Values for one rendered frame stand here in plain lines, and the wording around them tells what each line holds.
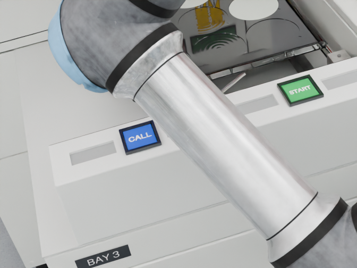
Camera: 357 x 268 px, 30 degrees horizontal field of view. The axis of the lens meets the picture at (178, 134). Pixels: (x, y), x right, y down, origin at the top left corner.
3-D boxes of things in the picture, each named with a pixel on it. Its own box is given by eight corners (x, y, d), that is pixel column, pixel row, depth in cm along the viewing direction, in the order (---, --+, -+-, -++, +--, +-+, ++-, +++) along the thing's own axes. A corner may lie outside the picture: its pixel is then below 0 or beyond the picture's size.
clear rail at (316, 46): (132, 100, 120) (130, 94, 120) (326, 44, 124) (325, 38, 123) (133, 105, 119) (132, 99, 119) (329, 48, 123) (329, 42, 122)
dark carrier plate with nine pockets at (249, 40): (106, 4, 146) (105, 2, 146) (254, -36, 149) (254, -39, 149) (139, 94, 120) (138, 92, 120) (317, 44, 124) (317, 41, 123)
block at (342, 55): (326, 66, 121) (326, 53, 119) (343, 61, 121) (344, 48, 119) (346, 91, 115) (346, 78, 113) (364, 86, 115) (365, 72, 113)
